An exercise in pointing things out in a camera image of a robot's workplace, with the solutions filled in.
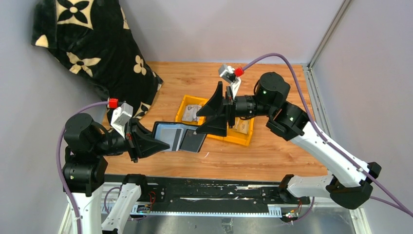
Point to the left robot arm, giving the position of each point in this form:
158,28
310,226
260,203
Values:
88,143

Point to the yellow bin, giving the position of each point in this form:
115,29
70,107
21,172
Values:
215,137
187,99
237,138

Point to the gold cards stack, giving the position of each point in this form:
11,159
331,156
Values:
242,126

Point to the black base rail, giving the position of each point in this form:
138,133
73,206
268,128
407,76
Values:
213,197

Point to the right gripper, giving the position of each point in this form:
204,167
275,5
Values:
230,107

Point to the black credit card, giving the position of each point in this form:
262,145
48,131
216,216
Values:
192,141

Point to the silver cards stack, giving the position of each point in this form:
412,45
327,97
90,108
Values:
190,113

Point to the right yellow bin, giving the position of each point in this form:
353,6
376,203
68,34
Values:
237,138

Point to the black floral blanket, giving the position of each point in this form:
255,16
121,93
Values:
92,39

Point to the left yellow bin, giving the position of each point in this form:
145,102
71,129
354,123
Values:
187,99

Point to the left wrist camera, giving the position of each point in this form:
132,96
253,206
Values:
121,116

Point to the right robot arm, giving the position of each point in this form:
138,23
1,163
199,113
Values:
348,181

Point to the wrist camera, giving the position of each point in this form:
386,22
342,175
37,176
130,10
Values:
228,74
121,116

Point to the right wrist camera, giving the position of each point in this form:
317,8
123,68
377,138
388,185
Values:
228,74

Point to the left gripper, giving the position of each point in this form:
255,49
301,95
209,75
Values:
131,141

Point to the aluminium frame post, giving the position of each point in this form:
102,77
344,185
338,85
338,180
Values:
329,32

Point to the middle yellow bin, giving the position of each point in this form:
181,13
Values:
215,137

